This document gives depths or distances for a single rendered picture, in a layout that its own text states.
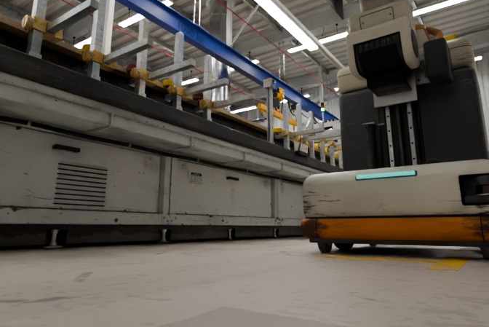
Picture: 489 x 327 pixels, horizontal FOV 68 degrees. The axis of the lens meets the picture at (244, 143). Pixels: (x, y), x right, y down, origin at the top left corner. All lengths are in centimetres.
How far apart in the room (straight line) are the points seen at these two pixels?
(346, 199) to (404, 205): 18
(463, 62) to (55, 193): 176
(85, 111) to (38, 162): 31
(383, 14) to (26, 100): 135
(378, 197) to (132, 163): 131
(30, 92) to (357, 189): 123
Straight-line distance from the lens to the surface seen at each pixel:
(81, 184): 187
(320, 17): 929
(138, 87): 184
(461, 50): 166
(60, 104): 162
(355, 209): 126
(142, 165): 210
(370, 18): 151
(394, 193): 123
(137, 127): 181
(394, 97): 154
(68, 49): 188
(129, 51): 161
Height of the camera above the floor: 9
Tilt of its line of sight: 13 degrees up
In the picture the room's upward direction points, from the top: straight up
